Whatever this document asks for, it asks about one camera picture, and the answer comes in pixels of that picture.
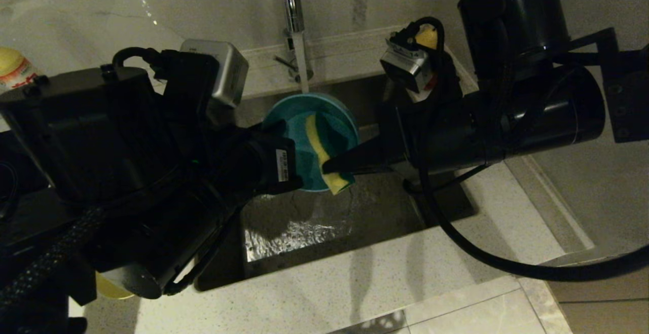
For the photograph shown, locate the blue plastic bowl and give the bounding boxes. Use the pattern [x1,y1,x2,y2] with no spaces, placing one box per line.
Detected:
[263,93,359,193]

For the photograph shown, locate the green and yellow sponge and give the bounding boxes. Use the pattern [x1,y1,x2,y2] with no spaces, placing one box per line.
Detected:
[304,114,356,196]

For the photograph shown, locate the dish soap bottle orange label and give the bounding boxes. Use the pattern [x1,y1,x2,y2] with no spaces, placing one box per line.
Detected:
[0,47,40,91]

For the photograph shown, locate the stainless steel sink basin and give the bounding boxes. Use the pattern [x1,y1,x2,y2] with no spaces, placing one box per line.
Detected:
[195,73,477,291]

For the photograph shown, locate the running water stream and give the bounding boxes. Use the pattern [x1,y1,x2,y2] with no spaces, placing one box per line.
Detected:
[294,32,311,95]

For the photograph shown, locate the yellow pear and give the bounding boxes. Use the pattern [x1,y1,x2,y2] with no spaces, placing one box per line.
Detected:
[416,24,439,51]

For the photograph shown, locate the yellow plastic bowl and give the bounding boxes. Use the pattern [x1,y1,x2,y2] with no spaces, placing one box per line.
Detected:
[95,272,135,301]

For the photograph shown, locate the wood tone cabinet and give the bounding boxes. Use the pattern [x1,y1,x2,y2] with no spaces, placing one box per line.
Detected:
[545,268,649,334]

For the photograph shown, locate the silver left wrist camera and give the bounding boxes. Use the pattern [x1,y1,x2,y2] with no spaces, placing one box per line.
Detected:
[180,39,249,109]

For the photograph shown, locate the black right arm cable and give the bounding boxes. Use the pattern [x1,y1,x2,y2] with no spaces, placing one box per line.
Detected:
[403,16,649,282]

